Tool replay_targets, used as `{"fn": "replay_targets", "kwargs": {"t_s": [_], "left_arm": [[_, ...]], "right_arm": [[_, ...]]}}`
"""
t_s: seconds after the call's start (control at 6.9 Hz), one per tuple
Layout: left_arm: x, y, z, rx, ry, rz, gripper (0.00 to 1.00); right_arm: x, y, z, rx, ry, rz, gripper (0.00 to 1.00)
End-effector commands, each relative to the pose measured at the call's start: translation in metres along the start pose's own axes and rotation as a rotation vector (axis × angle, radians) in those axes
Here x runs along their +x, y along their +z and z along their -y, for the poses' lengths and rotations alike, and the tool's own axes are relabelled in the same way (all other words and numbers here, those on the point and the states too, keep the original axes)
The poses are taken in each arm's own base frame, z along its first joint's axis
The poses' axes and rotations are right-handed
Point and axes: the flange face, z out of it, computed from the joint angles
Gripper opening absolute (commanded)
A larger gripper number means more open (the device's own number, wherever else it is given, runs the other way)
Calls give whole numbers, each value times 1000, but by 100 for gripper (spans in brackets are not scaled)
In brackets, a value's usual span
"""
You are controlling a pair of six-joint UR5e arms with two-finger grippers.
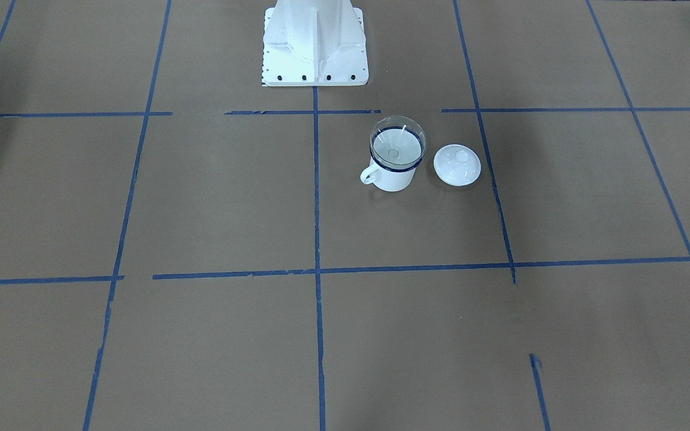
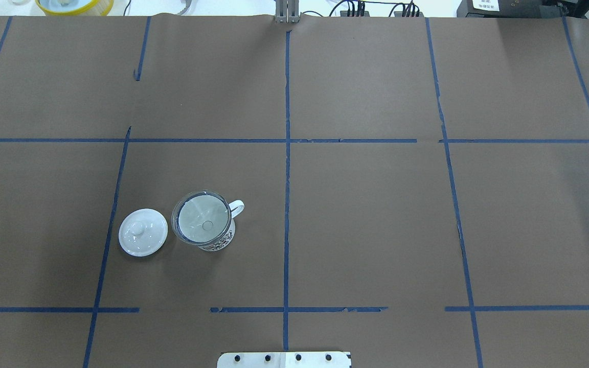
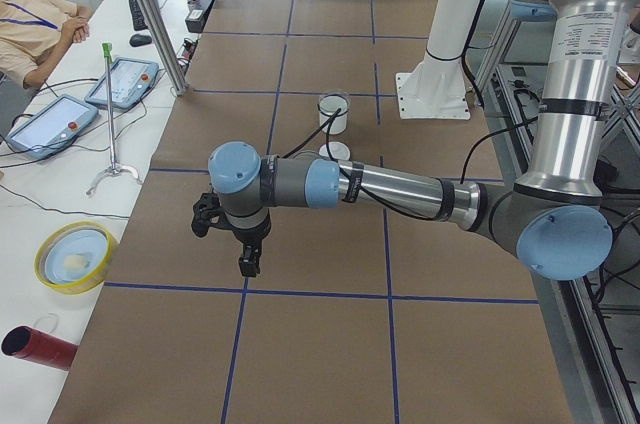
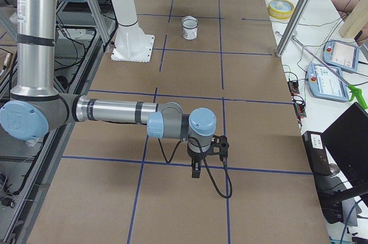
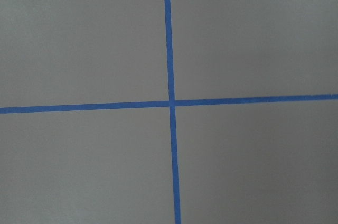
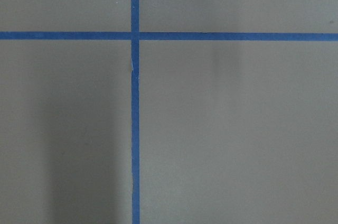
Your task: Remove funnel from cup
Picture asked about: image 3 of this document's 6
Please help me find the clear plastic funnel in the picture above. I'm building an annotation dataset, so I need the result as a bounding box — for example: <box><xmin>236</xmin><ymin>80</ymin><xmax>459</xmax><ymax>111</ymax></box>
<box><xmin>319</xmin><ymin>90</ymin><xmax>350</xmax><ymax>102</ymax></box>

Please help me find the yellow bowl with blue plate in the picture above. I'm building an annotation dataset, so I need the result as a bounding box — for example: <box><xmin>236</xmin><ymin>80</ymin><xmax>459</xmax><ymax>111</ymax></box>
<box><xmin>34</xmin><ymin>221</ymin><xmax>118</xmax><ymax>295</ymax></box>

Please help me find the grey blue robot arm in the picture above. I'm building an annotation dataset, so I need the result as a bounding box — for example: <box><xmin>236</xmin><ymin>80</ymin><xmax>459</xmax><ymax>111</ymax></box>
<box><xmin>191</xmin><ymin>0</ymin><xmax>639</xmax><ymax>281</ymax></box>

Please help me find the aluminium frame post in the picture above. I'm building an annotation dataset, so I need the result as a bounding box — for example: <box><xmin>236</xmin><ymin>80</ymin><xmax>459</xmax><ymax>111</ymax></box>
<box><xmin>137</xmin><ymin>0</ymin><xmax>188</xmax><ymax>96</ymax></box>

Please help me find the white enamel cup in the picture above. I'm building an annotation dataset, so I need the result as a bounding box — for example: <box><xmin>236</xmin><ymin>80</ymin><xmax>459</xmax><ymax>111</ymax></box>
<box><xmin>317</xmin><ymin>98</ymin><xmax>350</xmax><ymax>135</ymax></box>

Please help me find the white cup lid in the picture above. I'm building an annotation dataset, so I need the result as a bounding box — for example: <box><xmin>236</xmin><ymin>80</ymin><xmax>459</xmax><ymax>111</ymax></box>
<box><xmin>319</xmin><ymin>141</ymin><xmax>351</xmax><ymax>160</ymax></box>

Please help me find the black keyboard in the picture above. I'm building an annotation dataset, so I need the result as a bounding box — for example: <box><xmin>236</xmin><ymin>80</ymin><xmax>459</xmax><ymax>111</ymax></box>
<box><xmin>128</xmin><ymin>0</ymin><xmax>147</xmax><ymax>31</ymax></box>

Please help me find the far teach pendant tablet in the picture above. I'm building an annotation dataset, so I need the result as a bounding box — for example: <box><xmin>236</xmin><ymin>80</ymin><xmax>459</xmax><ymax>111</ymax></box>
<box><xmin>84</xmin><ymin>57</ymin><xmax>159</xmax><ymax>110</ymax></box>

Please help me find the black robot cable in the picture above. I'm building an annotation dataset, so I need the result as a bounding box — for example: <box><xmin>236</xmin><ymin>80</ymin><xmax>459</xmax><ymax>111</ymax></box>
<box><xmin>279</xmin><ymin>106</ymin><xmax>539</xmax><ymax>221</ymax></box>

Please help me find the black power box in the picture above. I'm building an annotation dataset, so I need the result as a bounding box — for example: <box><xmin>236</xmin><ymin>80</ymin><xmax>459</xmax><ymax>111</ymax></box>
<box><xmin>185</xmin><ymin>0</ymin><xmax>214</xmax><ymax>34</ymax></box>

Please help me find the seated person beige shirt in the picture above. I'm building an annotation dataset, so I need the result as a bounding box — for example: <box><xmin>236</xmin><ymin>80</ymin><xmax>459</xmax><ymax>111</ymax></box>
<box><xmin>1</xmin><ymin>0</ymin><xmax>92</xmax><ymax>89</ymax></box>

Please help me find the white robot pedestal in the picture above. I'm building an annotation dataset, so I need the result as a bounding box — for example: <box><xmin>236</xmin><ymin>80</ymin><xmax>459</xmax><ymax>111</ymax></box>
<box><xmin>396</xmin><ymin>0</ymin><xmax>484</xmax><ymax>120</ymax></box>

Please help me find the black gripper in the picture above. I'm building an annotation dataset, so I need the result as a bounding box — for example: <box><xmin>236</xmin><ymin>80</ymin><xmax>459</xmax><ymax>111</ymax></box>
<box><xmin>191</xmin><ymin>191</ymin><xmax>270</xmax><ymax>276</ymax></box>

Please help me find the teach pendant tablet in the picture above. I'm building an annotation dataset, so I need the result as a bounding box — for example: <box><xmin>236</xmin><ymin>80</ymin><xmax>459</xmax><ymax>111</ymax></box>
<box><xmin>6</xmin><ymin>94</ymin><xmax>98</xmax><ymax>159</ymax></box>
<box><xmin>84</xmin><ymin>57</ymin><xmax>159</xmax><ymax>110</ymax></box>

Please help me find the near teach pendant tablet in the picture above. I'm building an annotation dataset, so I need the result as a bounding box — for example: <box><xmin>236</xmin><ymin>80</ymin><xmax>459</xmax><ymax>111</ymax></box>
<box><xmin>6</xmin><ymin>94</ymin><xmax>98</xmax><ymax>159</ymax></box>

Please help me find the black computer mouse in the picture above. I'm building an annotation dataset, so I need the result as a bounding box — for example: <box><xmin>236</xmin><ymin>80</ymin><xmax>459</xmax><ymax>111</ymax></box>
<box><xmin>129</xmin><ymin>33</ymin><xmax>153</xmax><ymax>48</ymax></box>

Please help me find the metal stand with green top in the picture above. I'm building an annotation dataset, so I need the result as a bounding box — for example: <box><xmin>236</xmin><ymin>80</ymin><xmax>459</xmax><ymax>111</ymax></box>
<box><xmin>86</xmin><ymin>42</ymin><xmax>143</xmax><ymax>197</ymax></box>

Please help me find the red cylinder tube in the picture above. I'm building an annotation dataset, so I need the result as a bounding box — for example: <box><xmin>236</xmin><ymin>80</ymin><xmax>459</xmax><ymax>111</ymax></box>
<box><xmin>1</xmin><ymin>326</ymin><xmax>78</xmax><ymax>371</ymax></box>

